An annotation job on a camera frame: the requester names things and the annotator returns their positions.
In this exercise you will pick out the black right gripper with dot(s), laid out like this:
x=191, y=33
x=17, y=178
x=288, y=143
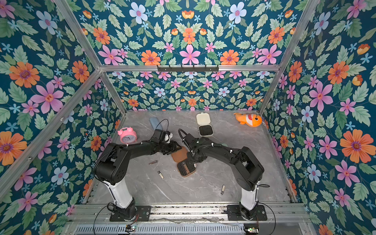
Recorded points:
x=190, y=157

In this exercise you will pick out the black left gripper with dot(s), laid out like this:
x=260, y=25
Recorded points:
x=173, y=147

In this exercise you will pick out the cream clipper case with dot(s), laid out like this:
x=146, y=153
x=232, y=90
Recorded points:
x=205, y=128

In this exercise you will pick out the brown clipper case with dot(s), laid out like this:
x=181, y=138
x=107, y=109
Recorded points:
x=180, y=157

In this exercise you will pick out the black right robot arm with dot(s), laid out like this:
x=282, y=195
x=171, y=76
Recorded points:
x=246, y=168

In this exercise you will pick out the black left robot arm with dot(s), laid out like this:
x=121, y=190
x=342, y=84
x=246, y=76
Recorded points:
x=112, y=166

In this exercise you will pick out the small cream nail clipper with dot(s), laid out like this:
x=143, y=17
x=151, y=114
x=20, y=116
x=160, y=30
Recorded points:
x=160, y=174

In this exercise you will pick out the blue denim pouch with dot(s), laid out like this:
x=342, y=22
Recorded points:
x=155, y=123

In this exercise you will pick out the pink alarm clock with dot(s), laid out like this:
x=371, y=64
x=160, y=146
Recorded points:
x=127, y=135

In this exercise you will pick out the orange clownfish plush toy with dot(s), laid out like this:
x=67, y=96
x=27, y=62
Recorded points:
x=251, y=120

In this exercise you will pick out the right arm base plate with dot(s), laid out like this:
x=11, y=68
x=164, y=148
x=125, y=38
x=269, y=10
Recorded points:
x=246, y=213

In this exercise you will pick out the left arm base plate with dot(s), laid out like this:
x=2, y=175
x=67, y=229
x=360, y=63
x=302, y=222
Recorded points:
x=132, y=213

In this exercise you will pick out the black hook rail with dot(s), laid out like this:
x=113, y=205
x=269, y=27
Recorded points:
x=193, y=68

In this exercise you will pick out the aluminium front rail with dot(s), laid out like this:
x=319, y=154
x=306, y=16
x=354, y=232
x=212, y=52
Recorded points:
x=273, y=212

